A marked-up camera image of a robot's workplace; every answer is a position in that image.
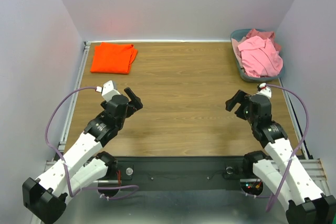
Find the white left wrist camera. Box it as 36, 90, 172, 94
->
101, 80, 120, 102

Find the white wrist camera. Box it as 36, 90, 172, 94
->
101, 80, 120, 102
256, 83, 272, 99

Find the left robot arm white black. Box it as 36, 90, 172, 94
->
22, 81, 143, 223

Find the dusty rose t shirt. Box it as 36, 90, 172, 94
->
246, 29, 281, 52

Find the light pink t shirt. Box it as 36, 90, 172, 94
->
237, 36, 283, 78

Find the folded orange t shirt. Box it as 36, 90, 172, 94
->
90, 42, 138, 74

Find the blue plastic laundry basket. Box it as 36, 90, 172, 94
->
230, 28, 285, 82

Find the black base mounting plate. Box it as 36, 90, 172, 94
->
97, 156, 264, 196

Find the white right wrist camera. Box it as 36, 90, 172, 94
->
256, 83, 272, 99

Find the pale pink garment in basket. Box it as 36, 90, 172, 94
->
231, 36, 246, 73

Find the left aluminium frame rail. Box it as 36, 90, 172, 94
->
57, 40, 91, 152

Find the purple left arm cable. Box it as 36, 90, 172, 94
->
45, 86, 140, 200

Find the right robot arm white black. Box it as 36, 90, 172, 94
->
225, 87, 335, 223

